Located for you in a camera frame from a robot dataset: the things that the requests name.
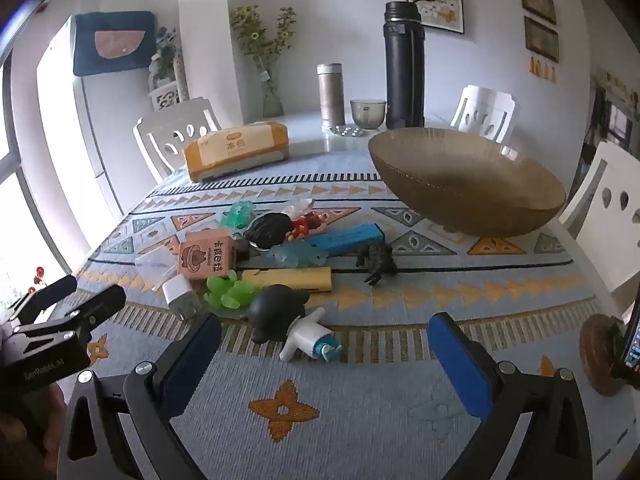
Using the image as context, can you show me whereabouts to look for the long blue box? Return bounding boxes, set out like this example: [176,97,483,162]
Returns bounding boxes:
[305,223,386,256]

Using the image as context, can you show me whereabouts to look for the red flower plant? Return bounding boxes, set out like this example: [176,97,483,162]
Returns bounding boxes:
[27,265,48,296]

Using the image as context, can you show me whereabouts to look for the person's left hand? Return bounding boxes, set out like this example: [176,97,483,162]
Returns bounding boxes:
[0,382,68,468]

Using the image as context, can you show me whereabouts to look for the light blue translucent toy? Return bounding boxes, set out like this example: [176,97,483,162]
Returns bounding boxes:
[265,240,328,268]

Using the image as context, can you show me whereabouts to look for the orange wall ornaments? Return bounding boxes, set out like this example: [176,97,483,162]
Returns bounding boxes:
[529,55,558,83]

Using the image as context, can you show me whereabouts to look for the patterned woven table mat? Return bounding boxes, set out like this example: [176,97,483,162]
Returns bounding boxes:
[65,172,626,480]

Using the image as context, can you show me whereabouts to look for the clear plastic bag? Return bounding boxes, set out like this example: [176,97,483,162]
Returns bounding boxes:
[134,250,181,291]

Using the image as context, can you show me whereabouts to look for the teal translucent toy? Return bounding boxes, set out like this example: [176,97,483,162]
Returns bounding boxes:
[220,201,258,233]

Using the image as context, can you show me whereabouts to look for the mobile phone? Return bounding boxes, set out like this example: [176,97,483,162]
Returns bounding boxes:
[620,290,640,378]

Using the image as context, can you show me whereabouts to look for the orange tissue pack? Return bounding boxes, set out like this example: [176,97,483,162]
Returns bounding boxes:
[182,121,292,183]

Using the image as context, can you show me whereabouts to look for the grey glass cup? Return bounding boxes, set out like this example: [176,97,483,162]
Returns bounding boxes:
[349,98,387,129]

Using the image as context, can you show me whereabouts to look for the green translucent toy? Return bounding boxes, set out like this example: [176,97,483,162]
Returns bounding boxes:
[205,270,263,317]

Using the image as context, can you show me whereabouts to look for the white carved wall shelf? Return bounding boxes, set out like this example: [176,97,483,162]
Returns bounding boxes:
[148,72,188,111]

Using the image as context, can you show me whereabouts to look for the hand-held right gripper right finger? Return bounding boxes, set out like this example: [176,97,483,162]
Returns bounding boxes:
[427,312,608,480]

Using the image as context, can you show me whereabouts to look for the round wooden stand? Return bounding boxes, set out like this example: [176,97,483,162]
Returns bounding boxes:
[579,312,626,397]

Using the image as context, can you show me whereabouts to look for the tall black thermos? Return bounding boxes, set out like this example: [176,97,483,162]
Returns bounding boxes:
[384,1,427,130]

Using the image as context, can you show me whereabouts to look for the long yellow box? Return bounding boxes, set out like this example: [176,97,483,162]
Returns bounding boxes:
[240,266,333,293]

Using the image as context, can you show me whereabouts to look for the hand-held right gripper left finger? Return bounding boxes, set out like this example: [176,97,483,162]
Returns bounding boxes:
[60,312,223,480]

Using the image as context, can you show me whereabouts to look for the black ridged object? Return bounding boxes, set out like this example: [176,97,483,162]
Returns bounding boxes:
[243,212,295,249]

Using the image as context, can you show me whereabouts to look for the artificial flower arrangement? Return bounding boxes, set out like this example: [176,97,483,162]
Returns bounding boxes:
[150,25,181,83]

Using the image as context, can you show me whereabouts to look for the white charger plug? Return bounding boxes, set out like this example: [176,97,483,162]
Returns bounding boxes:
[160,275,203,322]

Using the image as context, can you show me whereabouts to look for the crumpled clear plastic wrapper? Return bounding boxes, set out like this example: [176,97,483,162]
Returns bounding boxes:
[280,195,316,221]

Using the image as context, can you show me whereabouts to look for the black dinosaur figurine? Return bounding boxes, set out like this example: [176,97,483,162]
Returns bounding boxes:
[356,241,399,286]

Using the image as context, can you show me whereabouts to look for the glass vase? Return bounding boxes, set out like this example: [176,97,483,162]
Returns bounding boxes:
[261,67,286,118]

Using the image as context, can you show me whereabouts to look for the woven basket of small items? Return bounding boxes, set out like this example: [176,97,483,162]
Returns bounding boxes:
[367,127,567,238]

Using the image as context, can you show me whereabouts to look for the white plastic chair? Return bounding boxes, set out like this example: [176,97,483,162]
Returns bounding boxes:
[557,140,640,306]
[450,85,516,143]
[132,97,223,183]

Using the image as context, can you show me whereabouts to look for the white refrigerator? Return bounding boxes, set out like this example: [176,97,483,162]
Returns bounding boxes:
[37,15,166,211]

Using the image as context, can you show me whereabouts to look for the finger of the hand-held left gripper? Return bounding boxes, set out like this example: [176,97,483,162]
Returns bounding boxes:
[50,284,127,342]
[10,275,78,322]

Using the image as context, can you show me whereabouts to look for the small steel thermos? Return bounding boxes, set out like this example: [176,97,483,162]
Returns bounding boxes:
[316,63,346,128]

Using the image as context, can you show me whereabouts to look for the small framed wall picture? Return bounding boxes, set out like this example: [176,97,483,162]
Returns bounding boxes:
[517,0,557,25]
[524,16,559,63]

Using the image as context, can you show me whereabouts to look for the cluttered shelf unit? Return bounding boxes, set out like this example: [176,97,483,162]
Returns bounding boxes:
[582,72,640,181]

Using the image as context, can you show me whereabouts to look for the black bear figurine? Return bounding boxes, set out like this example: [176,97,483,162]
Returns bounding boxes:
[248,284,311,346]

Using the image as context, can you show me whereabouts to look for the pink cardboard box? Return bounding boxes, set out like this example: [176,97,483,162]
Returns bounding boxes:
[178,228,238,281]

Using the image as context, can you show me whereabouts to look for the white and blue plastic toy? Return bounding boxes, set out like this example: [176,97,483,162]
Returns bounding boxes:
[279,307,346,363]

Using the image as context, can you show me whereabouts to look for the blue cloth refrigerator cover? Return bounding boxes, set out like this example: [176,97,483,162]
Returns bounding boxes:
[73,10,157,78]

